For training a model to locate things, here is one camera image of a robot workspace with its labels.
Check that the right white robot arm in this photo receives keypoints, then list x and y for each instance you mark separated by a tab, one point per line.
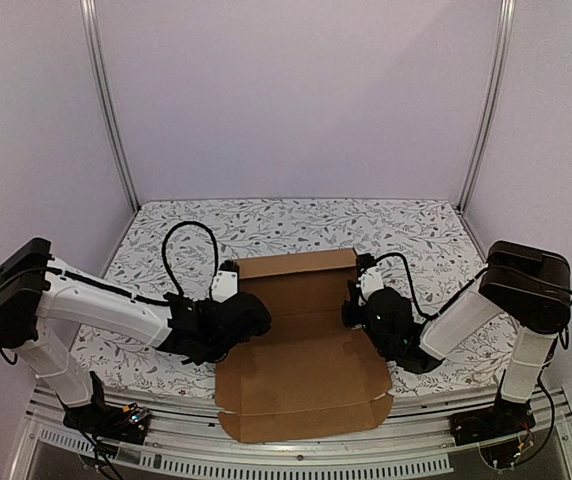
531	285

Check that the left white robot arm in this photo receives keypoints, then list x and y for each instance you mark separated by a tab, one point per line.
36	287

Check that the aluminium frame post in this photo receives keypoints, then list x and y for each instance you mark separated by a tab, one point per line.
99	70
491	100

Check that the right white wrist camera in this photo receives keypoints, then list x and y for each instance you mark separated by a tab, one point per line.
369	278

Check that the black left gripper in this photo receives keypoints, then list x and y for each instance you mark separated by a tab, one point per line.
201	307

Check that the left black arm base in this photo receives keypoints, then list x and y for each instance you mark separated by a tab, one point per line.
128	423

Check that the aluminium front rail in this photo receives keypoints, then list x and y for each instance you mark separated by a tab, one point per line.
185	441

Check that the brown cardboard box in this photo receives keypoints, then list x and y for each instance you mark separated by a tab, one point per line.
309	376

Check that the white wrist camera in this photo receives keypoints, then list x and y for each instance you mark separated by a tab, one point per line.
369	278
225	282

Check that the left aluminium frame post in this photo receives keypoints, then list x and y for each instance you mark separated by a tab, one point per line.
99	70

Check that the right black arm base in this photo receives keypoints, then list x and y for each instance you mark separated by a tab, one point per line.
500	419

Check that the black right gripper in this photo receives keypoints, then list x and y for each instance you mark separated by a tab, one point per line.
351	310

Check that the right aluminium frame post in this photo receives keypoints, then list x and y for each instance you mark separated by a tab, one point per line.
491	100

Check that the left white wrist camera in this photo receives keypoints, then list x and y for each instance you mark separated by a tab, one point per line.
225	282

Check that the floral patterned table mat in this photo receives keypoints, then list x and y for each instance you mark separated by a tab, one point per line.
440	253

